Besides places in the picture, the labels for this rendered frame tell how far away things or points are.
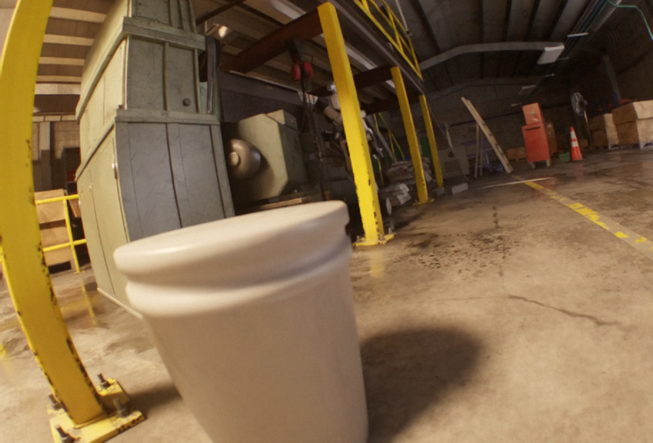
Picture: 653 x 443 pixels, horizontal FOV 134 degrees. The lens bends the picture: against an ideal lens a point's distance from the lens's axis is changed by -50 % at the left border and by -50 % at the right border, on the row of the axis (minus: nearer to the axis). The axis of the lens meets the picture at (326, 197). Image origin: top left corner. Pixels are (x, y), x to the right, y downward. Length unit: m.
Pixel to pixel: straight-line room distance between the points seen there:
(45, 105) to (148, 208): 2.44
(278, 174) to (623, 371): 1.47
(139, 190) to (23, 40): 0.70
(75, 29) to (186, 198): 1.82
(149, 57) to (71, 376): 1.25
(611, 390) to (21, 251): 1.05
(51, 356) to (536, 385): 0.90
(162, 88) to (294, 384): 1.29
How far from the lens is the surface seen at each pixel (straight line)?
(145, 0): 1.67
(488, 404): 0.54
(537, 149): 5.89
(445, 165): 6.68
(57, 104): 3.39
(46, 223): 4.34
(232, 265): 0.23
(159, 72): 1.42
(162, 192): 1.18
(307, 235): 0.24
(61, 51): 2.82
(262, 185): 1.46
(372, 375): 0.62
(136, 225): 1.11
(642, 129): 8.33
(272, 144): 1.45
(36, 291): 0.65
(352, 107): 1.78
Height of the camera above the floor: 0.40
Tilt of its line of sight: 2 degrees down
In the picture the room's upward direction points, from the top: 11 degrees counter-clockwise
